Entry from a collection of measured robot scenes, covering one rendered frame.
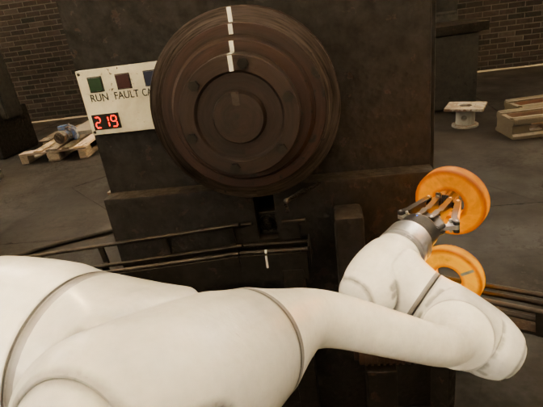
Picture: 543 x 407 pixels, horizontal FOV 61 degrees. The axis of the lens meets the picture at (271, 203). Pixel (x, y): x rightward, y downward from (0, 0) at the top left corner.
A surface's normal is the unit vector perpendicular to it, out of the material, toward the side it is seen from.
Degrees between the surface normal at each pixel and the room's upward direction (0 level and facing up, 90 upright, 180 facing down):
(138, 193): 0
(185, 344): 37
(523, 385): 0
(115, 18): 90
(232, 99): 90
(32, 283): 9
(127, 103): 90
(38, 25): 90
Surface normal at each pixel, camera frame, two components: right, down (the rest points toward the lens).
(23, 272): -0.11, -0.93
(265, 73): -0.08, 0.41
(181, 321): 0.32, -0.92
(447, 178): -0.62, 0.43
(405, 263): 0.23, -0.68
